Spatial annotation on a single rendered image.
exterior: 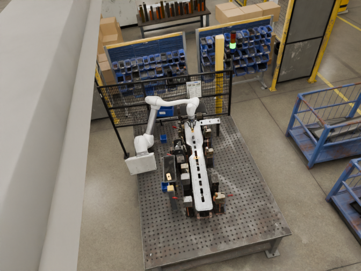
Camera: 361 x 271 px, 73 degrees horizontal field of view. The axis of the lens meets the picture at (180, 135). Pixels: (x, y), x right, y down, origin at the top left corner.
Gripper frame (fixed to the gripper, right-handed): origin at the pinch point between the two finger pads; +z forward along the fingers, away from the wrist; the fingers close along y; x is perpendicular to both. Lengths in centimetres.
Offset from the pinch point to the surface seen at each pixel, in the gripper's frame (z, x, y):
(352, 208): 90, 100, -200
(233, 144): 36, 8, -57
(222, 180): 36, 66, -29
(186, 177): -5, 82, 15
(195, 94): -15, -54, -11
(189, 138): 6.0, 13.9, 5.9
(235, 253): 83, 141, -32
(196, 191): 6, 95, 6
